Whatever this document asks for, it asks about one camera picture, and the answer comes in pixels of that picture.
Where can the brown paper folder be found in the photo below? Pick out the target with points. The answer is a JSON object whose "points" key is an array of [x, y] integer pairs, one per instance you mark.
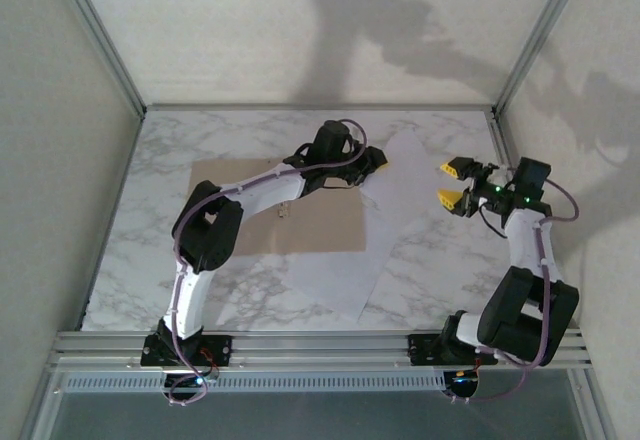
{"points": [[320, 220]]}

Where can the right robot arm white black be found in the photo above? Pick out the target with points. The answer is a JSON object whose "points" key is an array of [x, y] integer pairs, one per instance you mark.
{"points": [[525, 240]]}

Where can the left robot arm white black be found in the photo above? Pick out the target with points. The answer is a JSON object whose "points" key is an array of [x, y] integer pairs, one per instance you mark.
{"points": [[270, 185]]}

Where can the metal folder fastener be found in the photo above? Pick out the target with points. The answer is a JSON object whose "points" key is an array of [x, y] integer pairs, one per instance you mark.
{"points": [[284, 210]]}

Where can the circuit board with green light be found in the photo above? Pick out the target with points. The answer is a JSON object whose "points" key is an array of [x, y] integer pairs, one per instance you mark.
{"points": [[462, 385], [197, 381]]}

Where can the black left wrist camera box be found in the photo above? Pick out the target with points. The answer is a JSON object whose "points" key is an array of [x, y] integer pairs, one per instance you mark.
{"points": [[334, 140]]}

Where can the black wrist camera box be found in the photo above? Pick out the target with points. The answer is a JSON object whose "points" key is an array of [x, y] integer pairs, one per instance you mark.
{"points": [[532, 177], [334, 140]]}

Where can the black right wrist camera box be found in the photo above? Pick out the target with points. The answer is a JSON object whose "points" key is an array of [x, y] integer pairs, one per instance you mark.
{"points": [[532, 177]]}

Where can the aluminium back rail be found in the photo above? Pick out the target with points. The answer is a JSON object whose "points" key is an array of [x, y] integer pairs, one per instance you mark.
{"points": [[320, 108]]}

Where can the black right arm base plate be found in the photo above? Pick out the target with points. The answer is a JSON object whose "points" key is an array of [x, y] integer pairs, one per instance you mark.
{"points": [[420, 350]]}

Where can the aluminium frame post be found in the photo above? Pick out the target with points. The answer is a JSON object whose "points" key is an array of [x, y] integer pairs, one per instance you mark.
{"points": [[540, 35], [100, 35]]}

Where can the aluminium mounting rail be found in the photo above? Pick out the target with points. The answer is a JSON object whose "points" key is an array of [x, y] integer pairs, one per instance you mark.
{"points": [[320, 350]]}

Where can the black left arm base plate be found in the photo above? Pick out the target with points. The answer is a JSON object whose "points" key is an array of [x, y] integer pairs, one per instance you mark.
{"points": [[220, 350]]}

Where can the aluminium frame leg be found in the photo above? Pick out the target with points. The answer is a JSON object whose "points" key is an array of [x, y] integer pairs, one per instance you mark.
{"points": [[42, 405], [595, 405]]}

